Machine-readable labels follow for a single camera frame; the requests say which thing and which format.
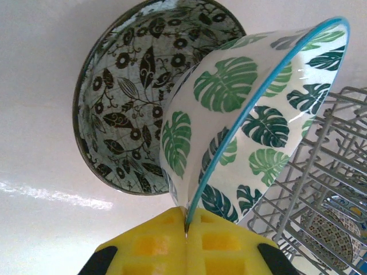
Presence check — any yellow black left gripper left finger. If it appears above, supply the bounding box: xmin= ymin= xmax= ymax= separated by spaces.
xmin=77 ymin=207 xmax=189 ymax=275

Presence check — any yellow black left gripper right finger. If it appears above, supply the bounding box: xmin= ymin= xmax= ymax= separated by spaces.
xmin=188 ymin=208 xmax=299 ymax=275

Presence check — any grey wire dish rack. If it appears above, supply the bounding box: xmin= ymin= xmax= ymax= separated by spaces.
xmin=246 ymin=85 xmax=367 ymax=275

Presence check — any pink mosaic pattern bowl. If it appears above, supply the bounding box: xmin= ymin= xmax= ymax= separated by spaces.
xmin=299 ymin=211 xmax=364 ymax=272

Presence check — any blue yellow floral bowl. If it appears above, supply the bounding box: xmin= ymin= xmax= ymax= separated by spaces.
xmin=322 ymin=193 xmax=367 ymax=258

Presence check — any green leaf print bowl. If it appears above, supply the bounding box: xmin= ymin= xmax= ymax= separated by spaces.
xmin=159 ymin=15 xmax=351 ymax=224

